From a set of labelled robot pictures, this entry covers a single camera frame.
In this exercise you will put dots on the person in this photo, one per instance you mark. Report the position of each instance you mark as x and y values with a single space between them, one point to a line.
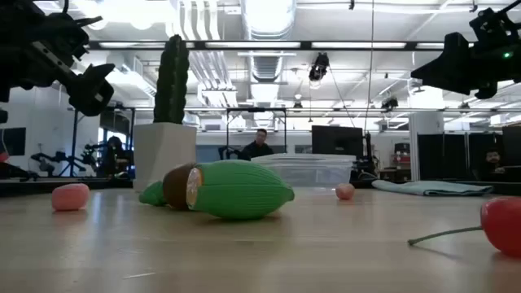
114 158
492 162
258 149

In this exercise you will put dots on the pink toy produce piece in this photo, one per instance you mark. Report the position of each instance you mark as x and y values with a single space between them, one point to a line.
70 197

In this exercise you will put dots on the shelf with boxes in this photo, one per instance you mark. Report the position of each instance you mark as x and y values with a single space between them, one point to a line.
402 156

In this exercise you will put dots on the brown kiwi toy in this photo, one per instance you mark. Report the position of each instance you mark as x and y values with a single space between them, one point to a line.
175 188

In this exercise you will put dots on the dark wall screen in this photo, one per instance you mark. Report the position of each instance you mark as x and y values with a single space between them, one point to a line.
14 141

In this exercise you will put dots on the black partition panels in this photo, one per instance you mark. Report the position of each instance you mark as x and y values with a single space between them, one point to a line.
447 156

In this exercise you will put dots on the red cherry toy with stem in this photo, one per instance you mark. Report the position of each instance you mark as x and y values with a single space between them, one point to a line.
504 226

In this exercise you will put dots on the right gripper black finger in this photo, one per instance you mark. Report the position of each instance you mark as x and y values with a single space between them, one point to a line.
452 69
486 91

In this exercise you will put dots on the small pink peach toy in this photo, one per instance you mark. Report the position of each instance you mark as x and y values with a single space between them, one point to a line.
344 191

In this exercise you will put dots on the red background object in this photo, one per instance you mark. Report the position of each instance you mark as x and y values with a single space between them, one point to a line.
3 157

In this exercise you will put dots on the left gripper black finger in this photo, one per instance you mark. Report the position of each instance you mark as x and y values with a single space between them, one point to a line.
86 21
91 95

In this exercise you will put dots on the black background robot arm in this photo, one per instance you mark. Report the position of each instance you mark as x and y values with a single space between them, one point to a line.
61 156

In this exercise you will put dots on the black background object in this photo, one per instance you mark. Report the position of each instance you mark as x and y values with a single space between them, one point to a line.
16 171

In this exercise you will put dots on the green husked corn toy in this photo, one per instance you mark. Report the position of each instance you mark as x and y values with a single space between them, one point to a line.
240 191

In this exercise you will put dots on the white hexagonal planter pot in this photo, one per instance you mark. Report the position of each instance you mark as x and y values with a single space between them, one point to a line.
163 150

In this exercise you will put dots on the teal folded cloth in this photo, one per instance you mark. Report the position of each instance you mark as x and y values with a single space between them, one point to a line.
431 188

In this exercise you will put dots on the black hanging spotlight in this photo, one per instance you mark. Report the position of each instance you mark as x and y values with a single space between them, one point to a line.
389 103

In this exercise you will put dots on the green cactus plant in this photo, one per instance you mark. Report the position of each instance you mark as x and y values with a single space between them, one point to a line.
171 81

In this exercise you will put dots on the clear plastic tupperware container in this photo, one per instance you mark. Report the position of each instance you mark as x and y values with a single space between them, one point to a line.
313 171

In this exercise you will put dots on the black overhead frame bar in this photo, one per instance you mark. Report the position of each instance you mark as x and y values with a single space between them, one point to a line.
305 45

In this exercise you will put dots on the black computer monitor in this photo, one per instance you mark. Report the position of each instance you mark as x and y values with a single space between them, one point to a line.
337 140
512 146

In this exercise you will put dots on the black hanging camera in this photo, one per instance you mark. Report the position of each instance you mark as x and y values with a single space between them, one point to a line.
318 67

